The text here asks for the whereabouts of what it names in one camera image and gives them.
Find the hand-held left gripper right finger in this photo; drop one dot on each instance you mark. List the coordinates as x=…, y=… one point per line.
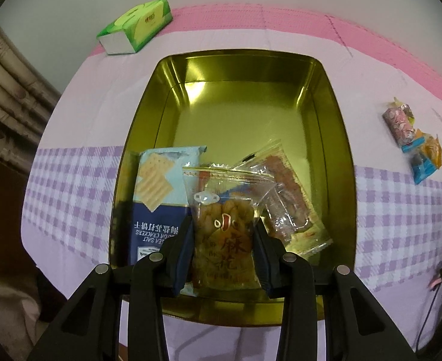
x=262, y=259

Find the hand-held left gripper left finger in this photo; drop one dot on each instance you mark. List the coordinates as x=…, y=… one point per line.
x=181, y=255

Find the yellow snack packet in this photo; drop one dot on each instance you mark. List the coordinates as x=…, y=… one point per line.
x=433, y=152

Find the blue snack packet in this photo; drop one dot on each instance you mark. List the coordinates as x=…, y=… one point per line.
x=420, y=171

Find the clear fried twist snack packet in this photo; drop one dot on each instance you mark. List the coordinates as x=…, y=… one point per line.
x=224, y=225

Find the clear orange snack packet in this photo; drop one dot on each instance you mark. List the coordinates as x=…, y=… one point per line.
x=292, y=195

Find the light blue cracker packet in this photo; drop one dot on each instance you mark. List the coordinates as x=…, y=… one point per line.
x=157, y=188

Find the pink patterned snack packet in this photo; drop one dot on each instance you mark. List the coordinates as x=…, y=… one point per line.
x=397, y=122

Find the gold and maroon tin box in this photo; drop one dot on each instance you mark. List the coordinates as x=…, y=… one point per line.
x=236, y=120

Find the pink and purple checked cloth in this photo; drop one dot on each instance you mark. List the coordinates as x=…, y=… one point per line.
x=74, y=120

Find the beige floral cloth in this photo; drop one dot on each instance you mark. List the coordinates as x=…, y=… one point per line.
x=3, y=301

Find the green tissue pack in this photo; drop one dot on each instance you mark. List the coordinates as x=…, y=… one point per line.
x=142, y=22

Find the beige patterned curtain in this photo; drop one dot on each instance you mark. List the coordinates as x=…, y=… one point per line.
x=6, y=82

